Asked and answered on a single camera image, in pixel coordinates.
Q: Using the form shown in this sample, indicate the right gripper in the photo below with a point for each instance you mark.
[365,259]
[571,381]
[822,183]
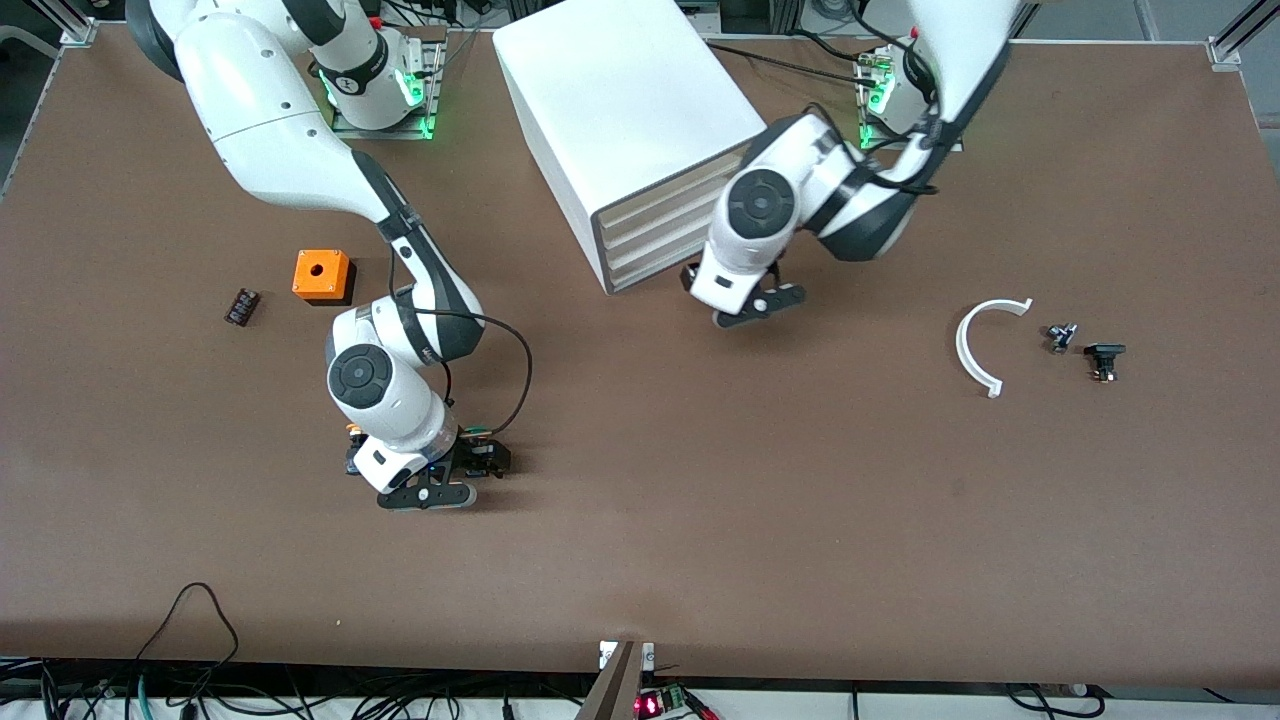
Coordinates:
[478,451]

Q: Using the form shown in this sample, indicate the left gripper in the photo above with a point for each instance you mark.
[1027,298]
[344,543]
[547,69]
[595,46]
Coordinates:
[690,276]

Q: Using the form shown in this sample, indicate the green push button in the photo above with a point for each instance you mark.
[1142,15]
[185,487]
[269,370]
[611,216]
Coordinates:
[478,437]

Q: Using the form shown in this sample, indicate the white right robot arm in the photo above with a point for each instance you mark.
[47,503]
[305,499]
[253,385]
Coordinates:
[260,120]

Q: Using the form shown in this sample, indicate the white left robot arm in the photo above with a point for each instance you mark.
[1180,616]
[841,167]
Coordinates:
[760,205]

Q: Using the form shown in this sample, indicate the yellow push button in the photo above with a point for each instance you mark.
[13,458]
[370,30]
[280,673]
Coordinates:
[352,464]

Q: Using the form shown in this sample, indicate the small black terminal block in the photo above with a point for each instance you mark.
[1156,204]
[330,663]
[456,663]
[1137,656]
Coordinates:
[243,306]

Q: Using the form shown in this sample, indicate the circuit board with red light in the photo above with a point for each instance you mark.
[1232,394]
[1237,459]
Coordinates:
[660,702]

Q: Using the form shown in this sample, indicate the small grey metal part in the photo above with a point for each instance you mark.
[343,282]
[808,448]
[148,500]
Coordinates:
[1060,336]

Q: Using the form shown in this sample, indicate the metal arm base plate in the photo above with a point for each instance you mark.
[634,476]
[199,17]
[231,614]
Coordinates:
[866,135]
[400,130]

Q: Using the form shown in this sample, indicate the orange button enclosure box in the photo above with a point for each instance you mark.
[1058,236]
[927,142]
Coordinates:
[320,275]

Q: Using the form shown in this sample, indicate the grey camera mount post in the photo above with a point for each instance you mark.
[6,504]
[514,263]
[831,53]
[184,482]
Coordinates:
[615,685]

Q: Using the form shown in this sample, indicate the white curved plastic bracket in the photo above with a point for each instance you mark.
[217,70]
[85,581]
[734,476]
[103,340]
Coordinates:
[965,345]

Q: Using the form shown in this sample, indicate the black switch part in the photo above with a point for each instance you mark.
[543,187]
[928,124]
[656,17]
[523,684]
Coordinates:
[1104,355]

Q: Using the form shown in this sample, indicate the aluminium frame profile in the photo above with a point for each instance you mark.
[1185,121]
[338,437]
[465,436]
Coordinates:
[65,25]
[1240,35]

